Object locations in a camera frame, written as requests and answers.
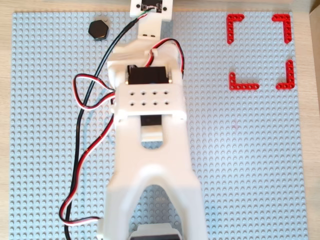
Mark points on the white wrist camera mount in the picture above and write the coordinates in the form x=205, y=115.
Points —
x=151, y=27

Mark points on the black hexagonal Lego piece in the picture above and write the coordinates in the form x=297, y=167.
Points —
x=99, y=30

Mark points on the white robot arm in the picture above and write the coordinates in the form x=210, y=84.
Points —
x=152, y=162

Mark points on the red L-shaped Lego beam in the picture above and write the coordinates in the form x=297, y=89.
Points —
x=230, y=30
x=288, y=30
x=290, y=75
x=243, y=86

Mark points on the grey Lego baseplate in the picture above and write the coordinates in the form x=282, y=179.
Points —
x=237, y=150

